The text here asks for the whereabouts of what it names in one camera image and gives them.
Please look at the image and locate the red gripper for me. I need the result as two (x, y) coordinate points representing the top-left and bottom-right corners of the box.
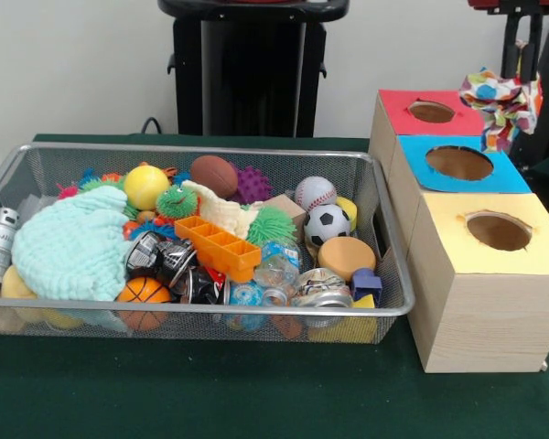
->
(467, 0), (549, 84)

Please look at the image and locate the colourful patterned cloth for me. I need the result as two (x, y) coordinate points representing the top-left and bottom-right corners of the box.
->
(458, 40), (544, 155)

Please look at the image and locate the wooden box with three holes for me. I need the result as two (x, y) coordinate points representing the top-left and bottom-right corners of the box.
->
(368, 88), (549, 374)

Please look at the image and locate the white baseball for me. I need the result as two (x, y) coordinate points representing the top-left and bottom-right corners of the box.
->
(295, 176), (339, 212)

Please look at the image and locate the black and white soccer ball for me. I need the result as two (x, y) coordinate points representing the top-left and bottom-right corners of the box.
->
(303, 204), (352, 248)

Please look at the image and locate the tan round sponge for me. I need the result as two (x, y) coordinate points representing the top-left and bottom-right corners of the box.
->
(317, 236), (377, 281)

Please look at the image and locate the green spiky ball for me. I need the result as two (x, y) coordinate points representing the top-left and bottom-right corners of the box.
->
(246, 205), (297, 248)

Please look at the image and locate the brown toy football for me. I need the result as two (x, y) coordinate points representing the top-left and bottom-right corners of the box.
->
(190, 155), (239, 200)

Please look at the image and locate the orange ice cube tray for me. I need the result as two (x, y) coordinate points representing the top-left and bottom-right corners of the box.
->
(173, 216), (263, 283)

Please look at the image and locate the yellow ball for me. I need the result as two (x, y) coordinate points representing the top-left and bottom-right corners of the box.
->
(123, 165), (171, 211)

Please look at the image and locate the orange toy basketball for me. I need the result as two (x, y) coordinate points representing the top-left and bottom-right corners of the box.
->
(117, 276), (173, 331)

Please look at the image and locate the mint knitted cloth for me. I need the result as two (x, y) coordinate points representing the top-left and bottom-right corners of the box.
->
(11, 185), (132, 303)

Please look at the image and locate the silver toy robot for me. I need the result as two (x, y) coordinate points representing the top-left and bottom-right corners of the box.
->
(0, 206), (22, 284)

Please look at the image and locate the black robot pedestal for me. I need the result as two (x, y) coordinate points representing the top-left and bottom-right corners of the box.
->
(157, 0), (350, 137)

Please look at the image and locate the black cable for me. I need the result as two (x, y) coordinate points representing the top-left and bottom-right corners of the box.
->
(140, 116), (166, 135)

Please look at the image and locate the wire mesh bin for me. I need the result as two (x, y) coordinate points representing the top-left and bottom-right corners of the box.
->
(0, 141), (416, 345)

